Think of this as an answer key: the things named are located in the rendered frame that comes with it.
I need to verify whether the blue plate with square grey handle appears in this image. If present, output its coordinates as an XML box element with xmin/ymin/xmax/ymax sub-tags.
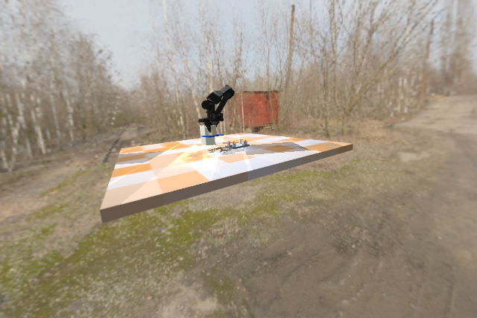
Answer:
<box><xmin>201</xmin><ymin>125</ymin><xmax>223</xmax><ymax>138</ymax></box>

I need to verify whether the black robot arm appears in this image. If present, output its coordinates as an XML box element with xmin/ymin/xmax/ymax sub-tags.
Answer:
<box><xmin>201</xmin><ymin>85</ymin><xmax>235</xmax><ymax>120</ymax></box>

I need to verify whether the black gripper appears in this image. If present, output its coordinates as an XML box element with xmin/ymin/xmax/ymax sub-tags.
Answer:
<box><xmin>198</xmin><ymin>109</ymin><xmax>224</xmax><ymax>133</ymax></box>

